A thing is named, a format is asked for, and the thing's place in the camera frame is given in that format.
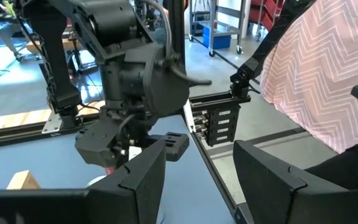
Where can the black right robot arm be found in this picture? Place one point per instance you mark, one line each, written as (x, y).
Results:
(117, 21)

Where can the black aluminium table frame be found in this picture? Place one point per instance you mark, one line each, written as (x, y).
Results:
(11, 137)

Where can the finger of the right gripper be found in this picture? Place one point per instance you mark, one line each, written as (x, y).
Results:
(176, 146)

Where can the silver metal bracket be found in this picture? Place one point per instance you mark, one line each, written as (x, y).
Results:
(52, 124)

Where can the blue-grey table mat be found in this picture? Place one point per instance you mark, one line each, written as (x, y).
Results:
(42, 158)

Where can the blue bin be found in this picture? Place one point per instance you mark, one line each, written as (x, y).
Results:
(217, 40)

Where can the silver wheeled rack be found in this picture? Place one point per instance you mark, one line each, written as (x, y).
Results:
(216, 18)

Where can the black connector hub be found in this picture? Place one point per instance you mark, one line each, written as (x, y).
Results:
(219, 127)

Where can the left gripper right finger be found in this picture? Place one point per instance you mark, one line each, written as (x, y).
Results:
(291, 202)

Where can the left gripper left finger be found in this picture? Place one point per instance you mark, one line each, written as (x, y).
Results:
(73, 205)

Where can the person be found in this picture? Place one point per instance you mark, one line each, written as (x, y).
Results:
(322, 77)
(9, 31)

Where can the red drawer cabinet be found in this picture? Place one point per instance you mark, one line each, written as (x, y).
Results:
(264, 14)

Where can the wooden slatted shelf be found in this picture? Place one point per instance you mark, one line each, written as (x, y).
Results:
(23, 181)

